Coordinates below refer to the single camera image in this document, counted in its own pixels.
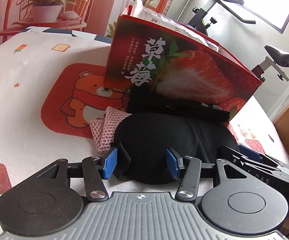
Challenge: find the black eye mask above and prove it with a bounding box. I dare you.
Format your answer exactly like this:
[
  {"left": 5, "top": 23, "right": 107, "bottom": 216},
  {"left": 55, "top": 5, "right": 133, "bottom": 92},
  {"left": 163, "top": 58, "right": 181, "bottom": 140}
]
[{"left": 112, "top": 113, "right": 238, "bottom": 185}]

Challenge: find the white face mask packet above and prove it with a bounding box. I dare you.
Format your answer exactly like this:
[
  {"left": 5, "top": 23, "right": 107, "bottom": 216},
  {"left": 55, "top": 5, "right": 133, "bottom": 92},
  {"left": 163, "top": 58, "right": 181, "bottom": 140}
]
[{"left": 130, "top": 0, "right": 219, "bottom": 52}]

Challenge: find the pink knitted cloth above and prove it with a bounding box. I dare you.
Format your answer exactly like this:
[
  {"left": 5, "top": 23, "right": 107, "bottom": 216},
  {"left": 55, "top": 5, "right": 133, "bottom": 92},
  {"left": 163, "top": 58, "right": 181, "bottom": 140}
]
[{"left": 90, "top": 106, "right": 130, "bottom": 153}]

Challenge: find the patterned foam table mat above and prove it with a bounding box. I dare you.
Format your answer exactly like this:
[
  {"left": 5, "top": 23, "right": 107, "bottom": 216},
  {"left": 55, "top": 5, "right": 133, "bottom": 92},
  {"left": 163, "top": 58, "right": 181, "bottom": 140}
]
[{"left": 0, "top": 26, "right": 289, "bottom": 240}]

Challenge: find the red strawberry cardboard box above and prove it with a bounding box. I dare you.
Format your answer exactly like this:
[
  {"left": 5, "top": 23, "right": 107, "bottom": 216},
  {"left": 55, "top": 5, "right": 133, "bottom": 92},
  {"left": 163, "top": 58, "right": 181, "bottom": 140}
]
[{"left": 104, "top": 6, "right": 261, "bottom": 117}]

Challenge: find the black exercise bike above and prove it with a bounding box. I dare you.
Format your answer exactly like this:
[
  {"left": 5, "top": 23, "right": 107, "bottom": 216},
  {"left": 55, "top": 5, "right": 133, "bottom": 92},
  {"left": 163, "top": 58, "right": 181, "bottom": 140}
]
[{"left": 184, "top": 0, "right": 289, "bottom": 82}]

